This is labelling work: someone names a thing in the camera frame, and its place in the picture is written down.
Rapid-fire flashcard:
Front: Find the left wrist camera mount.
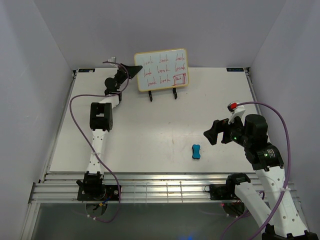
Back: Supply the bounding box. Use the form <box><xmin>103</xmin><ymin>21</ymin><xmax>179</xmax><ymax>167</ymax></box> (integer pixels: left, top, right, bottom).
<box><xmin>102</xmin><ymin>56</ymin><xmax>118</xmax><ymax>68</ymax></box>

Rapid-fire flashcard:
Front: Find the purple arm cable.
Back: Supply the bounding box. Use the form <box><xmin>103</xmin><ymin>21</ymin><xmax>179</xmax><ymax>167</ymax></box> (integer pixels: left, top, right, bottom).
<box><xmin>219</xmin><ymin>101</ymin><xmax>293</xmax><ymax>240</ymax></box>
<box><xmin>69</xmin><ymin>62</ymin><xmax>131</xmax><ymax>224</ymax></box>

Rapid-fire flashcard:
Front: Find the blue label sticker left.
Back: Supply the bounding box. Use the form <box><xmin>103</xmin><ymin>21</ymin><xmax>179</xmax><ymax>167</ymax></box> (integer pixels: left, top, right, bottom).
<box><xmin>78</xmin><ymin>68</ymin><xmax>96</xmax><ymax>73</ymax></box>

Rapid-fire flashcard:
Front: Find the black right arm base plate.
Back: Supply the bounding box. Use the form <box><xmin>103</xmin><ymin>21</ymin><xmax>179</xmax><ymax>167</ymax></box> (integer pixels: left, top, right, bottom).
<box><xmin>204</xmin><ymin>184</ymin><xmax>240</xmax><ymax>200</ymax></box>

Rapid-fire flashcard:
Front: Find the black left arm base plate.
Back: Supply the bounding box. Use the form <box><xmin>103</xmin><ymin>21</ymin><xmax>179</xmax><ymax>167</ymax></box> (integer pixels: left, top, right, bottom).
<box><xmin>76</xmin><ymin>184</ymin><xmax>120</xmax><ymax>202</ymax></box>

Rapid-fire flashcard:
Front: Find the black metal whiteboard stand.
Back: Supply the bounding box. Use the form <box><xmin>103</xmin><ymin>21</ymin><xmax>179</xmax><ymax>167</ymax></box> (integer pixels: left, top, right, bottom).
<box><xmin>147</xmin><ymin>87</ymin><xmax>178</xmax><ymax>102</ymax></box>

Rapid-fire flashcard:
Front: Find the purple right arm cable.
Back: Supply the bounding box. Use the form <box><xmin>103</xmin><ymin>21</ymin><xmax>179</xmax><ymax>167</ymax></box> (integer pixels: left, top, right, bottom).
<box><xmin>219</xmin><ymin>101</ymin><xmax>293</xmax><ymax>240</ymax></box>

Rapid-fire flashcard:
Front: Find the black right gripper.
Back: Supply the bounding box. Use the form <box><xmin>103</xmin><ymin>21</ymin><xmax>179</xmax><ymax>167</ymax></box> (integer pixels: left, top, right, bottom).
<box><xmin>203</xmin><ymin>112</ymin><xmax>251</xmax><ymax>147</ymax></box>

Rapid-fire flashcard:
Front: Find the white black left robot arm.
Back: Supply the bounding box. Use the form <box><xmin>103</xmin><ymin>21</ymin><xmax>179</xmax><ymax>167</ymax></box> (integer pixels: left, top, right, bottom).
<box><xmin>76</xmin><ymin>63</ymin><xmax>143</xmax><ymax>201</ymax></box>

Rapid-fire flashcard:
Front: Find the blue label sticker right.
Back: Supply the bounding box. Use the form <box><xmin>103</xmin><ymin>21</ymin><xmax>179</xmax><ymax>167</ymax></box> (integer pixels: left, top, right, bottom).
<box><xmin>226</xmin><ymin>67</ymin><xmax>244</xmax><ymax>72</ymax></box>

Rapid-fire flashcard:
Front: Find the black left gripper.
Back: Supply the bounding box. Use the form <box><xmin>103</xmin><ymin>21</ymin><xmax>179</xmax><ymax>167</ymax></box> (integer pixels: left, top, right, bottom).
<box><xmin>114</xmin><ymin>63</ymin><xmax>143</xmax><ymax>88</ymax></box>

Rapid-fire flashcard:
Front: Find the blue label sticker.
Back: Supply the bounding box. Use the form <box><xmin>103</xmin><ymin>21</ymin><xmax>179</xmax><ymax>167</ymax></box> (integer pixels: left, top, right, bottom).
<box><xmin>226</xmin><ymin>67</ymin><xmax>244</xmax><ymax>72</ymax></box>
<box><xmin>78</xmin><ymin>68</ymin><xmax>96</xmax><ymax>73</ymax></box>

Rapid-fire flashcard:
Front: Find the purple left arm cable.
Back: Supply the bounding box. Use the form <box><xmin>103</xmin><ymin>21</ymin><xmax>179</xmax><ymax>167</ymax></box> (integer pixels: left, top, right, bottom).
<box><xmin>69</xmin><ymin>62</ymin><xmax>131</xmax><ymax>224</ymax></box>

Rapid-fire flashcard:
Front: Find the yellow-framed whiteboard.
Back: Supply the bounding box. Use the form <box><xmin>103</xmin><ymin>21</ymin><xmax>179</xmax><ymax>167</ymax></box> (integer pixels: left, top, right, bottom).
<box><xmin>134</xmin><ymin>48</ymin><xmax>190</xmax><ymax>92</ymax></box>

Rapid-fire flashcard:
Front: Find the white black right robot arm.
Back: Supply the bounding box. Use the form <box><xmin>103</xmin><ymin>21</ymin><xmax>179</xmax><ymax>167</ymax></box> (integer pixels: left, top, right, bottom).
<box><xmin>203</xmin><ymin>114</ymin><xmax>318</xmax><ymax>240</ymax></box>

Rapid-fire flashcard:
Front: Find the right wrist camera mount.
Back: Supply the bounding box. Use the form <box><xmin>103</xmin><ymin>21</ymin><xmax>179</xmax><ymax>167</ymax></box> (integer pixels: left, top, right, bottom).
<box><xmin>227</xmin><ymin>102</ymin><xmax>246</xmax><ymax>125</ymax></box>

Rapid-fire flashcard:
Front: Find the blue bone-shaped whiteboard eraser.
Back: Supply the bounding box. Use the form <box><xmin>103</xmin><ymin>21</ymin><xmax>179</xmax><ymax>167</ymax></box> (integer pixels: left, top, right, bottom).
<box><xmin>191</xmin><ymin>144</ymin><xmax>201</xmax><ymax>160</ymax></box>

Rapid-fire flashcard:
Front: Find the aluminium table edge rail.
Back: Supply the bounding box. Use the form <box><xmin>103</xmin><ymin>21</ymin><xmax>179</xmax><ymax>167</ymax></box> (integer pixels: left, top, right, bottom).
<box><xmin>28</xmin><ymin>172</ymin><xmax>301</xmax><ymax>205</ymax></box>

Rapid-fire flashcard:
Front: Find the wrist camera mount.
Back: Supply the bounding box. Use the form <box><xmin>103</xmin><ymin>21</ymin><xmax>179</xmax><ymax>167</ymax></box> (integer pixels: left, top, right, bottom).
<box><xmin>227</xmin><ymin>102</ymin><xmax>246</xmax><ymax>125</ymax></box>
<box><xmin>102</xmin><ymin>56</ymin><xmax>118</xmax><ymax>68</ymax></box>

